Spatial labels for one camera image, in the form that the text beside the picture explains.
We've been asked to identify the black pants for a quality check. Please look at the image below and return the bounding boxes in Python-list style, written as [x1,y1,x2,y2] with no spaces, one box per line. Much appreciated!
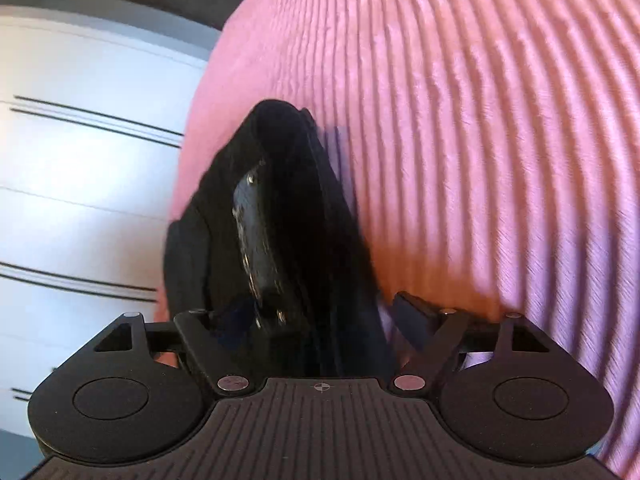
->
[164,100,396,379]

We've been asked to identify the white wardrobe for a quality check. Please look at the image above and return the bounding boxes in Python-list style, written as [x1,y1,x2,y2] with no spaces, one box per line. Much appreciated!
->
[1,6,207,436]

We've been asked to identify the pink ribbed bedspread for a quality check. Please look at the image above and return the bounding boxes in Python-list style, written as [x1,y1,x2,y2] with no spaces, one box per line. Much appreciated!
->
[170,0,639,479]

